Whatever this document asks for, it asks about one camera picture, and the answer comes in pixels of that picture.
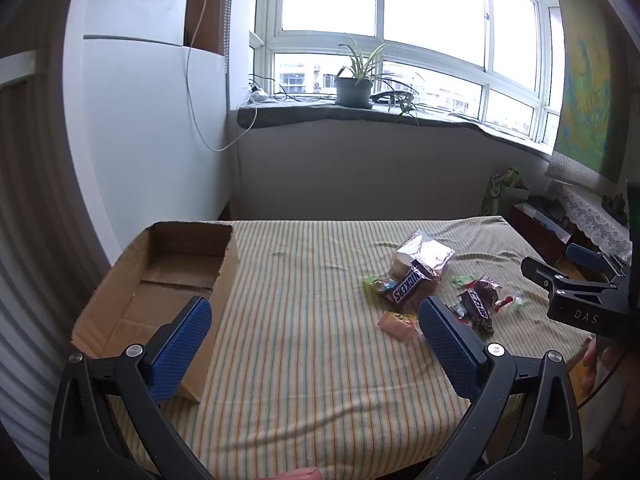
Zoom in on person's right hand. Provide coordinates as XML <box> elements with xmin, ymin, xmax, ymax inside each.
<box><xmin>580</xmin><ymin>337</ymin><xmax>632</xmax><ymax>397</ymax></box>

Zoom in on green patterned bag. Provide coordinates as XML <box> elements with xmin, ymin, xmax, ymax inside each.
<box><xmin>480</xmin><ymin>167</ymin><xmax>524</xmax><ymax>217</ymax></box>

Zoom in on pink snack packet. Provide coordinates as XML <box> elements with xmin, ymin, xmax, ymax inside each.
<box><xmin>377</xmin><ymin>310</ymin><xmax>421</xmax><ymax>343</ymax></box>

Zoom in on colourful candy packet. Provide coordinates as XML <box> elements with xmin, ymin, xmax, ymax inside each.
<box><xmin>362</xmin><ymin>274</ymin><xmax>398</xmax><ymax>297</ymax></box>

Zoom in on white cabinet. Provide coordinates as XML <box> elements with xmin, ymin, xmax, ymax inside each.
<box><xmin>62</xmin><ymin>0</ymin><xmax>232</xmax><ymax>263</ymax></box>

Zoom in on dark red snack packet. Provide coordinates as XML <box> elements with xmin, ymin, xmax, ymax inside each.
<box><xmin>470</xmin><ymin>276</ymin><xmax>503</xmax><ymax>296</ymax></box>

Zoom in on cardboard box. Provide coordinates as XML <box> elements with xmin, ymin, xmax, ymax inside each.
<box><xmin>70</xmin><ymin>220</ymin><xmax>238</xmax><ymax>403</ymax></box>

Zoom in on potted spider plant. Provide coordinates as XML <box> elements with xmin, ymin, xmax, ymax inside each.
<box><xmin>332</xmin><ymin>35</ymin><xmax>426</xmax><ymax>118</ymax></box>

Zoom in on yellow wall poster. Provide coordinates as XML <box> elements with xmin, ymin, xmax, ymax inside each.
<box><xmin>545</xmin><ymin>0</ymin><xmax>632</xmax><ymax>186</ymax></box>

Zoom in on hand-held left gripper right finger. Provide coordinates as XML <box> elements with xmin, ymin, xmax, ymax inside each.
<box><xmin>417</xmin><ymin>295</ymin><xmax>586</xmax><ymax>480</ymax></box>

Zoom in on white lace cloth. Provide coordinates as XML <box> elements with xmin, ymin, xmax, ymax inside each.
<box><xmin>560</xmin><ymin>182</ymin><xmax>633</xmax><ymax>257</ymax></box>

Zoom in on brown wooden panel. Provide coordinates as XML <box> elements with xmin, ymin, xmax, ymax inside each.
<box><xmin>185</xmin><ymin>0</ymin><xmax>226</xmax><ymax>56</ymax></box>

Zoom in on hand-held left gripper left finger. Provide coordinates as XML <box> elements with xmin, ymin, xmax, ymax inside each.
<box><xmin>49</xmin><ymin>296</ymin><xmax>216</xmax><ymax>480</ymax></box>

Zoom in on white cable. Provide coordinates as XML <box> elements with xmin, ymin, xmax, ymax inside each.
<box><xmin>185</xmin><ymin>0</ymin><xmax>261</xmax><ymax>153</ymax></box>

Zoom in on black ring object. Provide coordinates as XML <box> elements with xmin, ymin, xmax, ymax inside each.
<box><xmin>370</xmin><ymin>90</ymin><xmax>417</xmax><ymax>107</ymax></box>

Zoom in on person's left hand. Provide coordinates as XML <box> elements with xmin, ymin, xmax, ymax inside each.
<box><xmin>277</xmin><ymin>466</ymin><xmax>322</xmax><ymax>480</ymax></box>

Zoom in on brown chocolate bar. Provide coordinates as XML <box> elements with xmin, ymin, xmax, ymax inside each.
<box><xmin>457</xmin><ymin>287</ymin><xmax>496</xmax><ymax>335</ymax></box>
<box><xmin>387</xmin><ymin>260</ymin><xmax>433</xmax><ymax>306</ymax></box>

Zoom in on striped yellow cloth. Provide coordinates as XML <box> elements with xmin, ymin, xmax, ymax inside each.
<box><xmin>107</xmin><ymin>216</ymin><xmax>596</xmax><ymax>480</ymax></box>

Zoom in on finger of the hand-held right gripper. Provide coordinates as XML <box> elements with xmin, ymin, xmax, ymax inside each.
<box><xmin>521</xmin><ymin>256</ymin><xmax>573</xmax><ymax>292</ymax></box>
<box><xmin>566</xmin><ymin>243</ymin><xmax>627</xmax><ymax>283</ymax></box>

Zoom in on black cables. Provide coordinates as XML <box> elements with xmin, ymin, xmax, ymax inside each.
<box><xmin>249</xmin><ymin>74</ymin><xmax>303</xmax><ymax>104</ymax></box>

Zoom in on dark red open box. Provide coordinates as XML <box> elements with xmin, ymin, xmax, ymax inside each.
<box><xmin>510</xmin><ymin>203</ymin><xmax>572</xmax><ymax>267</ymax></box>

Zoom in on white framed window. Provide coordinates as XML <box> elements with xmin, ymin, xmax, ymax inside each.
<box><xmin>250</xmin><ymin>0</ymin><xmax>566</xmax><ymax>148</ymax></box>

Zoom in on clear bread packet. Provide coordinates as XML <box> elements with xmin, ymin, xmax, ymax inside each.
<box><xmin>390</xmin><ymin>229</ymin><xmax>456</xmax><ymax>306</ymax></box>

